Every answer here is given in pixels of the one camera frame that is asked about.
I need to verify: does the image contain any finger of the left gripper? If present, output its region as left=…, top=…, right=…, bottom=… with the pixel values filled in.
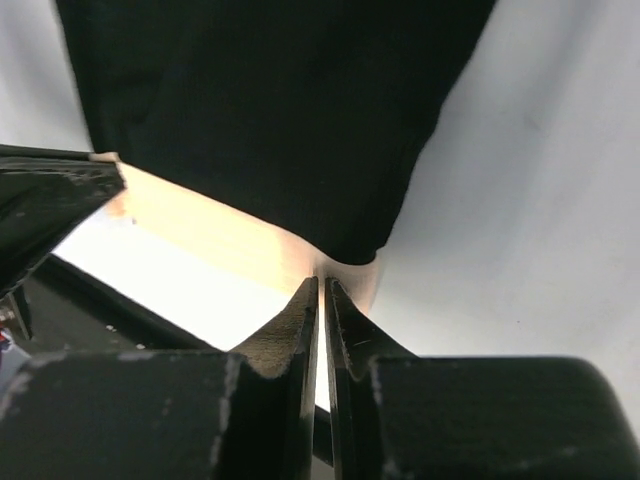
left=1, top=145, right=125, bottom=295

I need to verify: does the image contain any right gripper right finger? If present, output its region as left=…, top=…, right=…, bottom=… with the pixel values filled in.
left=324, top=279, right=639, bottom=479

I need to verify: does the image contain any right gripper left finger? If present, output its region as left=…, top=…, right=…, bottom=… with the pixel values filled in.
left=1, top=278, right=318, bottom=479

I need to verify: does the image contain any black underwear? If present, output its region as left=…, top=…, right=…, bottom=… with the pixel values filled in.
left=53, top=0, right=496, bottom=314

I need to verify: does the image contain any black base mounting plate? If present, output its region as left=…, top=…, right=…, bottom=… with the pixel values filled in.
left=1, top=259, right=333, bottom=463

